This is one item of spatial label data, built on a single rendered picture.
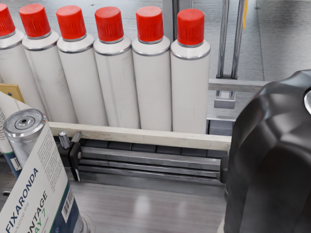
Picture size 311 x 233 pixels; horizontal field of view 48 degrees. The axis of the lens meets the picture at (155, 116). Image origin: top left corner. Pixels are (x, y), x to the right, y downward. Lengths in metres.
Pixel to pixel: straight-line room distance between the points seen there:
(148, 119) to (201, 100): 0.09
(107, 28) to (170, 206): 0.24
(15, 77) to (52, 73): 0.06
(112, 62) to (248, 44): 0.50
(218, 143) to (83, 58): 0.22
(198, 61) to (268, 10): 0.65
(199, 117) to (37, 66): 0.24
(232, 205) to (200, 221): 0.29
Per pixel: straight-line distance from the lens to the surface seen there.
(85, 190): 0.50
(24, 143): 0.32
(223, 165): 0.46
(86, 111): 0.53
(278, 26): 0.99
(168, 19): 0.58
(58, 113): 0.56
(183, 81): 0.45
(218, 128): 0.57
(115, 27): 0.45
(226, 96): 0.60
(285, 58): 0.85
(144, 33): 0.44
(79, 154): 0.51
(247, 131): 0.16
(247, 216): 0.16
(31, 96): 0.57
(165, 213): 0.46
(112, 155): 0.54
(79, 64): 0.48
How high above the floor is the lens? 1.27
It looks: 41 degrees down
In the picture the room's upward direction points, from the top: 4 degrees counter-clockwise
